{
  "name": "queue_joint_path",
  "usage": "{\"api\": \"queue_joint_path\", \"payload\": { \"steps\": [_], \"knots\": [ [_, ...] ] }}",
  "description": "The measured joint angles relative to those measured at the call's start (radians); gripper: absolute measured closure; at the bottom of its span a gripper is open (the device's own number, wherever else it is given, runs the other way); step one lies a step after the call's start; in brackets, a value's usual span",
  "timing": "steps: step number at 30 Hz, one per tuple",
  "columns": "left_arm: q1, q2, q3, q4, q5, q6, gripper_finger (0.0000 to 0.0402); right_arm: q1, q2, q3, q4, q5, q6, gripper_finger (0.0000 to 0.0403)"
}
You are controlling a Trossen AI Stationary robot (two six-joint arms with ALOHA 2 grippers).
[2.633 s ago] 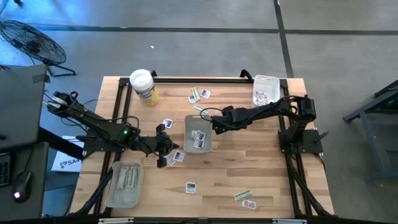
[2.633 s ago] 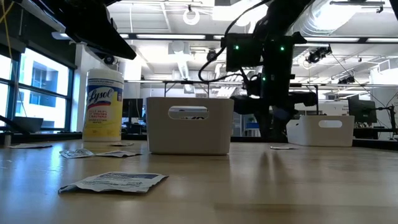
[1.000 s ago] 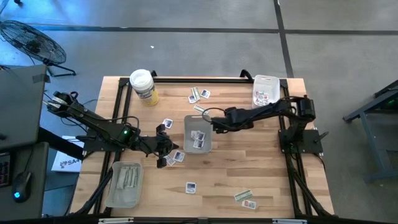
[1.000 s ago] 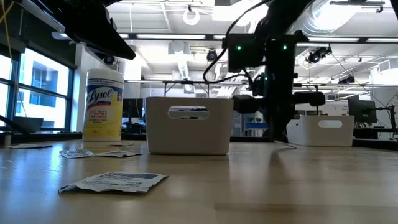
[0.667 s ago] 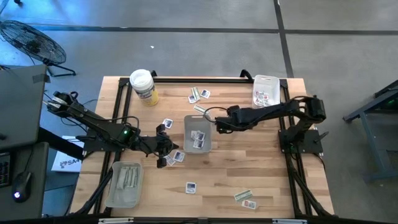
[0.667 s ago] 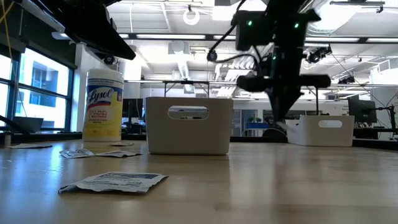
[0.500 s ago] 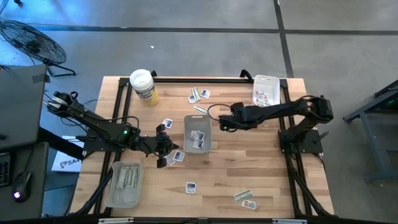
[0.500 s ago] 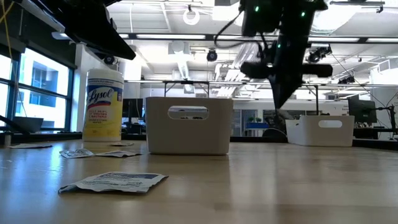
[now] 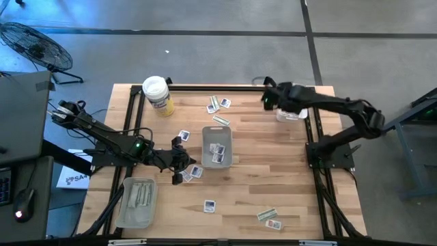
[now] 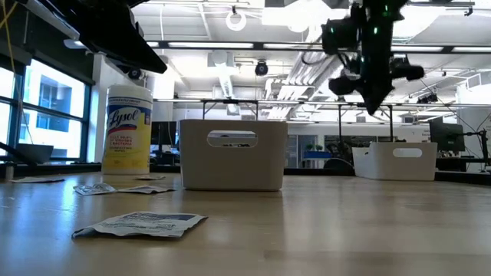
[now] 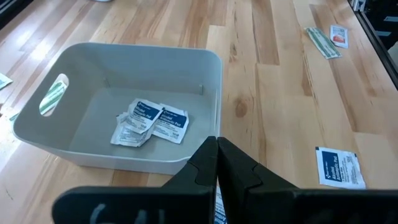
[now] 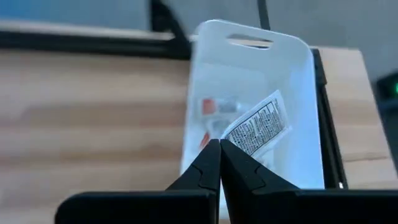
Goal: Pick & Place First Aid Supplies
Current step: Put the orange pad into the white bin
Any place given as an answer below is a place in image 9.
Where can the white printed paper sheet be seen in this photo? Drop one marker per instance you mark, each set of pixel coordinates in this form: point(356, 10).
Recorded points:
point(73, 179)

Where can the green striped bandage strip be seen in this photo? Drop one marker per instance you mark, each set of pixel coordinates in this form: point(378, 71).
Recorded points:
point(132, 195)
point(150, 194)
point(221, 120)
point(145, 194)
point(267, 214)
point(214, 102)
point(140, 194)

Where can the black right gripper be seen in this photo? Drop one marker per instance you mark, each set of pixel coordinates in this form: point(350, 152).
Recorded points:
point(271, 100)

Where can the grey flat panel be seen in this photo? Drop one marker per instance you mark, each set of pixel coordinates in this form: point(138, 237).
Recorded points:
point(22, 116)

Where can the dark desk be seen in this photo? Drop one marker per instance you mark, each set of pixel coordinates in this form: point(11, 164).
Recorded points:
point(44, 177)

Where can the black aluminium table frame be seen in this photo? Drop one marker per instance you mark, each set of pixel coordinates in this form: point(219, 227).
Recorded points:
point(222, 88)

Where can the black computer mouse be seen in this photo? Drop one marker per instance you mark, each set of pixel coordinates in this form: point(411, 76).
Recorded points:
point(24, 205)

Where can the black rig crossbar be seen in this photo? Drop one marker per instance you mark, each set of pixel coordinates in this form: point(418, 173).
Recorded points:
point(218, 242)

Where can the black keyboard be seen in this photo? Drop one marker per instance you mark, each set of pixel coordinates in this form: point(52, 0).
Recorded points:
point(4, 186)

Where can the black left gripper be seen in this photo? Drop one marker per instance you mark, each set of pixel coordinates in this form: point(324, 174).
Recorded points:
point(170, 160)

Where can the yellow Lysol wipes canister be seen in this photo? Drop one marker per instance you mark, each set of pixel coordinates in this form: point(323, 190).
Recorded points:
point(158, 97)

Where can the black metal bar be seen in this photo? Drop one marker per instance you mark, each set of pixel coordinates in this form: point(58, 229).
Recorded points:
point(68, 159)

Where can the black floor fan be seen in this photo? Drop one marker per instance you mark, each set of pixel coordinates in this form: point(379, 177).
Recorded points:
point(35, 46)

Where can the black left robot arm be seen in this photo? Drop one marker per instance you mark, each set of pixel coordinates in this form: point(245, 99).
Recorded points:
point(112, 138)

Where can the red print bandage packet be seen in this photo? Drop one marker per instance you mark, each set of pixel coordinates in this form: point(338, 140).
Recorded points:
point(273, 224)

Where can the blue-grey metal cart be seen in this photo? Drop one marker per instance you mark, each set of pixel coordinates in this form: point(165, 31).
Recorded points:
point(420, 153)

